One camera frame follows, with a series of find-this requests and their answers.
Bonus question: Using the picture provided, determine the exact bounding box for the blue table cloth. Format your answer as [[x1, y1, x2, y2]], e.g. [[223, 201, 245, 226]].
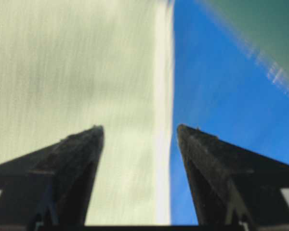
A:
[[170, 0, 289, 226]]

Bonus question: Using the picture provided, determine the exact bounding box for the sage green bath towel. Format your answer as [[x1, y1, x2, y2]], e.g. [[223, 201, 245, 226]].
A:
[[0, 0, 174, 225]]

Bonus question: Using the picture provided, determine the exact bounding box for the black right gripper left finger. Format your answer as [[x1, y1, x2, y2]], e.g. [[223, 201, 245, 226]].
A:
[[0, 126, 104, 231]]

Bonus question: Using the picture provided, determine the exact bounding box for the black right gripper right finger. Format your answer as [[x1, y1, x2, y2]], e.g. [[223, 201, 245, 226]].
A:
[[177, 125, 289, 231]]

